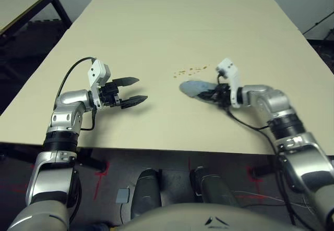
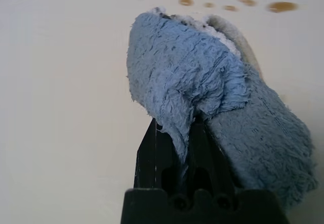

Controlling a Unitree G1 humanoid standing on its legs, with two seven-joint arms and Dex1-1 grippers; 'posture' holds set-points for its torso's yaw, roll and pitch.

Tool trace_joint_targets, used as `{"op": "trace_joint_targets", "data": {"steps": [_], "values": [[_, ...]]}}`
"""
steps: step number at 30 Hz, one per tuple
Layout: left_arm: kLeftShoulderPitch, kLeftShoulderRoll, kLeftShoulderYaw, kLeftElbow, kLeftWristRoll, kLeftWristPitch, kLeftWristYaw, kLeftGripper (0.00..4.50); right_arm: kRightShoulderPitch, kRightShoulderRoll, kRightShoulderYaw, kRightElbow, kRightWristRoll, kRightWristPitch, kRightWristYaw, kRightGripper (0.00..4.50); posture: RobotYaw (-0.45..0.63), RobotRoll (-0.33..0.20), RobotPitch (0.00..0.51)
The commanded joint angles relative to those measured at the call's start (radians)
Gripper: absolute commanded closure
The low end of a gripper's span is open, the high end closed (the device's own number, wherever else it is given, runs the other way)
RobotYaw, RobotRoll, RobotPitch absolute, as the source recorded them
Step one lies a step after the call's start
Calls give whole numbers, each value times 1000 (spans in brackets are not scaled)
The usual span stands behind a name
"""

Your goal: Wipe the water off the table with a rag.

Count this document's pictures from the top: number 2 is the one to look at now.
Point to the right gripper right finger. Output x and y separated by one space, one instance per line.
207 163

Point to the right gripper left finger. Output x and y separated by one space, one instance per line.
149 158

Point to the blue terry rag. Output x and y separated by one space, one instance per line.
189 69

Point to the tiny brown liquid drop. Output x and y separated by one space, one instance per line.
208 4
230 7

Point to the small brown liquid drop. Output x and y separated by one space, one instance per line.
186 1

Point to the large round brown drop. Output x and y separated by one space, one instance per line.
282 6

